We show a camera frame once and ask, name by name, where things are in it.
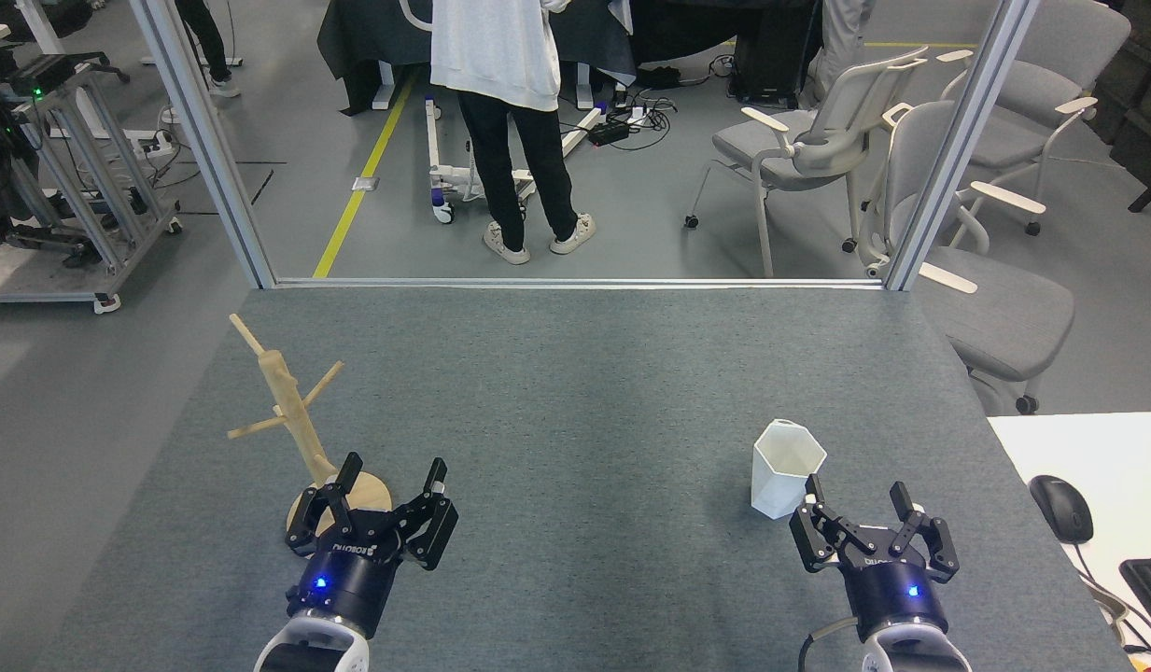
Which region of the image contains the wooden cup storage rack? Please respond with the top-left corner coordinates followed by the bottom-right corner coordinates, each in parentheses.
top-left (227, 313), bottom-right (394, 558)

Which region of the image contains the black computer mouse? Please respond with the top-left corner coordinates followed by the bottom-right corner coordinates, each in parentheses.
top-left (1028, 474), bottom-right (1096, 546)

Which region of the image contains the white faceted cup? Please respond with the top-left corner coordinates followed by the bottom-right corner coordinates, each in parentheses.
top-left (751, 419), bottom-right (829, 521)

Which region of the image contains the silver frame post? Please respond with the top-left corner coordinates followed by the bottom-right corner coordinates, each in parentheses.
top-left (127, 0), bottom-right (278, 291)
top-left (882, 0), bottom-right (1044, 293)

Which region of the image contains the white stand on wheels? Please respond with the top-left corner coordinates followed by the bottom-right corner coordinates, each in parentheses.
top-left (423, 93), bottom-right (606, 226)

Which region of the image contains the grey chair with white frame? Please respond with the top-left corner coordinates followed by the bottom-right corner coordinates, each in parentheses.
top-left (683, 45), bottom-right (932, 280)
top-left (859, 99), bottom-right (1078, 417)
top-left (936, 0), bottom-right (1134, 240)

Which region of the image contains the black cabinet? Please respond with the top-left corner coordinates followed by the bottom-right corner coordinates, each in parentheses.
top-left (728, 0), bottom-right (824, 109)

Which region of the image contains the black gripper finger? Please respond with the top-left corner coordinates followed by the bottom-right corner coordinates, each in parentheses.
top-left (286, 453), bottom-right (364, 559)
top-left (789, 473), bottom-right (852, 573)
top-left (388, 456), bottom-right (460, 571)
top-left (889, 481), bottom-right (962, 585)

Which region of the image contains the person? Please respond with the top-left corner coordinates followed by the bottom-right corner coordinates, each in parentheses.
top-left (173, 0), bottom-right (243, 100)
top-left (429, 0), bottom-right (597, 267)
top-left (807, 0), bottom-right (880, 105)

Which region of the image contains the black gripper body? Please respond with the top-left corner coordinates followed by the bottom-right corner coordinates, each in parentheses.
top-left (838, 525), bottom-right (950, 642)
top-left (288, 532), bottom-right (404, 641)

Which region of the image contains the silver frame rail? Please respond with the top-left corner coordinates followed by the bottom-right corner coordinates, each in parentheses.
top-left (274, 276), bottom-right (887, 290)

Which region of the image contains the white desk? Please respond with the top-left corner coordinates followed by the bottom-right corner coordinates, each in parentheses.
top-left (987, 411), bottom-right (1151, 672)

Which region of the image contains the metal frame cart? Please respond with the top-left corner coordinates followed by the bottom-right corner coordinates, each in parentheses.
top-left (0, 51), bottom-right (185, 315)

